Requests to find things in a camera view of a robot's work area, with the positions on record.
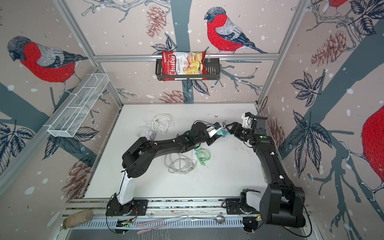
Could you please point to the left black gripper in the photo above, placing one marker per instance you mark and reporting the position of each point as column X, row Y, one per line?
column 210, row 142

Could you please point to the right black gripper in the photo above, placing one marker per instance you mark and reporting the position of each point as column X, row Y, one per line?
column 235, row 129

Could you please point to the small white plug adapter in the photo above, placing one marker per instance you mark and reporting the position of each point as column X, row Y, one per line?
column 147, row 133

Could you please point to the white blue power strip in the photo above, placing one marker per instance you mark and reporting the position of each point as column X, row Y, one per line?
column 195, row 155

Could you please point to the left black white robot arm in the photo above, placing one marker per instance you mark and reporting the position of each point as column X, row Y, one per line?
column 137, row 159

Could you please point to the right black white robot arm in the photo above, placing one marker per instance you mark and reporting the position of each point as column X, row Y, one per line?
column 282, row 203

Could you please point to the red Chuba cassava chips bag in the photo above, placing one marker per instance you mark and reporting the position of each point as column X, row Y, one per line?
column 182, row 63

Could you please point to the metal spoon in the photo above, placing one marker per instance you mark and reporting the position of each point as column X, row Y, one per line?
column 219, row 219

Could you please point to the pink chopsticks pair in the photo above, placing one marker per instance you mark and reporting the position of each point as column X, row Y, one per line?
column 158, row 224

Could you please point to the black wall basket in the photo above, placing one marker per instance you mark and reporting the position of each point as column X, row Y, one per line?
column 212, row 68

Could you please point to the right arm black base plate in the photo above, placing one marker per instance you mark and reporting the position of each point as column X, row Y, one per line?
column 235, row 206

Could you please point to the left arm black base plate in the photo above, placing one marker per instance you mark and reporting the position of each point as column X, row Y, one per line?
column 132, row 208

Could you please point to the white wire mesh basket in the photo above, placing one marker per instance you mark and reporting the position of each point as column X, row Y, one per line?
column 81, row 102

